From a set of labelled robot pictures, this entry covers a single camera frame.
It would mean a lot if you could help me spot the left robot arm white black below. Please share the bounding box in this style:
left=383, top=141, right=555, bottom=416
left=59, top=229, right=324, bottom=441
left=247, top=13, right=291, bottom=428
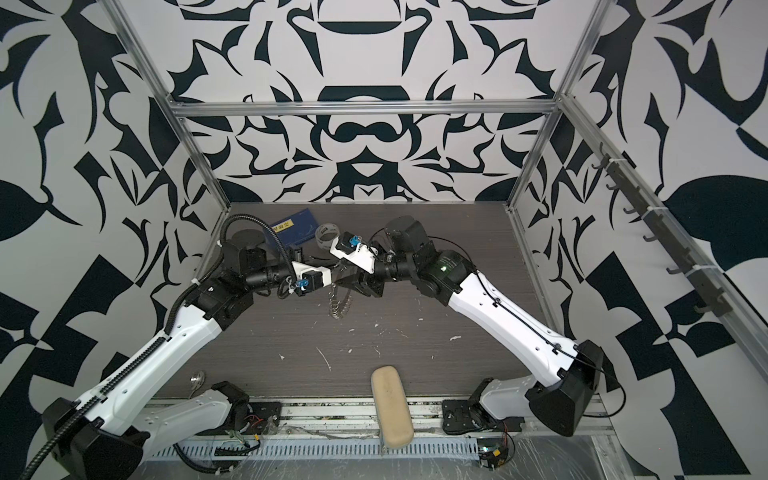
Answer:
left=22, top=238, right=332, bottom=479

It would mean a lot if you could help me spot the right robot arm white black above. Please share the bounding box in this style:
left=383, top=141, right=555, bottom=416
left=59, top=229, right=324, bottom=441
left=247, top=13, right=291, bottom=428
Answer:
left=330, top=216, right=605, bottom=437

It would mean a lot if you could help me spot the patterned tape roll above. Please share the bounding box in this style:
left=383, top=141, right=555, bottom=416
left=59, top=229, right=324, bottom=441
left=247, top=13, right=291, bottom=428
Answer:
left=314, top=223, right=340, bottom=251

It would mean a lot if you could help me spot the blue booklet yellow label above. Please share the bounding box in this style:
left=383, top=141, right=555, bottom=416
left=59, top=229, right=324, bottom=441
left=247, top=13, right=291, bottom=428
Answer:
left=271, top=208, right=319, bottom=247

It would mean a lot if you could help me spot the beige glasses case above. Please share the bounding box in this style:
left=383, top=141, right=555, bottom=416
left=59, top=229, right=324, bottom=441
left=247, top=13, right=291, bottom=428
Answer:
left=371, top=366, right=415, bottom=449

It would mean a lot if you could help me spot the small round metal disc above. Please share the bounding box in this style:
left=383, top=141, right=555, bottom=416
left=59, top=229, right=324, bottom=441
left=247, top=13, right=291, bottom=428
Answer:
left=190, top=370, right=206, bottom=390

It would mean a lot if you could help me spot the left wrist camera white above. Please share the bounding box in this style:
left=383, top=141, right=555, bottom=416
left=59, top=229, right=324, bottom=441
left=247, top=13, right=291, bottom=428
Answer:
left=294, top=265, right=333, bottom=296

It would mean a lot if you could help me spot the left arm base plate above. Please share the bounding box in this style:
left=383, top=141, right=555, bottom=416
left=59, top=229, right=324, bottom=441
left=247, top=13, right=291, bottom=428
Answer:
left=241, top=401, right=283, bottom=436

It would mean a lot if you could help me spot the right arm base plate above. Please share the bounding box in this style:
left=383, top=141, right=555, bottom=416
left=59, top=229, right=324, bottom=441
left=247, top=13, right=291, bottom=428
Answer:
left=441, top=397, right=524, bottom=435

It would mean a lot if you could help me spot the white slotted cable duct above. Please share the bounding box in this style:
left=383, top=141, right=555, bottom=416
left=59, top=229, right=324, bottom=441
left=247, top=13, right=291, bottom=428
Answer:
left=181, top=437, right=479, bottom=462

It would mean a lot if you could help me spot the small circuit board with wires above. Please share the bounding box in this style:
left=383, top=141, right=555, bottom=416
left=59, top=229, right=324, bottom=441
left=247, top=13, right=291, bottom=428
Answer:
left=478, top=435, right=516, bottom=470

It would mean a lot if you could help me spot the left black corrugated cable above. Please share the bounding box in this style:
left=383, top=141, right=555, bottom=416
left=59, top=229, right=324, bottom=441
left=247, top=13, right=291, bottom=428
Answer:
left=17, top=214, right=298, bottom=480

